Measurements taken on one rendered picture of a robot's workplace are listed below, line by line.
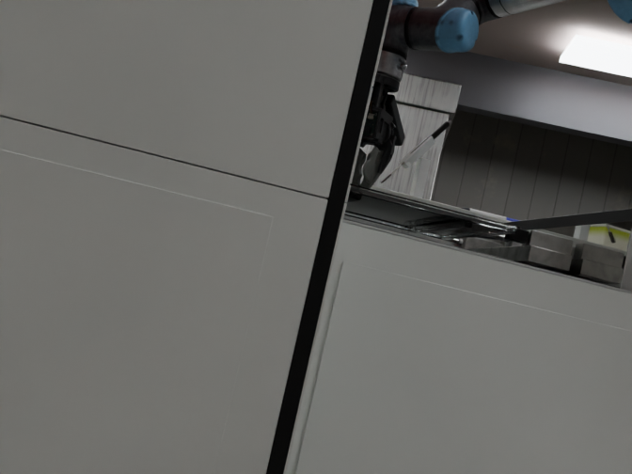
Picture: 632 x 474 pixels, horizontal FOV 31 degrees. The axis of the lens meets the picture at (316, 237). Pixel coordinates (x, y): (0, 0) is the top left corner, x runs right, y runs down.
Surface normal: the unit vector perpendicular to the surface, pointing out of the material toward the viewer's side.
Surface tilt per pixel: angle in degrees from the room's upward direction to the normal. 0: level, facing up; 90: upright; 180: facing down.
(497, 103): 90
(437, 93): 90
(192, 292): 90
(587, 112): 90
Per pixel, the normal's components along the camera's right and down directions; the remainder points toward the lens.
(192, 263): 0.22, -0.03
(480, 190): -0.04, -0.09
